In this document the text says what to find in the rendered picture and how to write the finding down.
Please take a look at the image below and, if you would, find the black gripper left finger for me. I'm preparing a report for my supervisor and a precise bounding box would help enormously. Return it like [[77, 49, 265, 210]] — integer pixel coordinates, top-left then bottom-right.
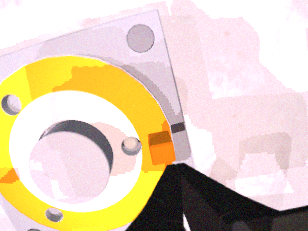
[[125, 164, 187, 231]]

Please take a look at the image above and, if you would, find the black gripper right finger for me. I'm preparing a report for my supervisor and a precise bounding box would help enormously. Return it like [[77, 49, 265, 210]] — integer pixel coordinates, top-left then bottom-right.
[[176, 163, 308, 231]]

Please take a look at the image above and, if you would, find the yellow round plate with holes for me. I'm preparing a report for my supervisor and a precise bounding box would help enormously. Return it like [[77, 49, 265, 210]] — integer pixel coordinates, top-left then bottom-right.
[[0, 54, 176, 231]]

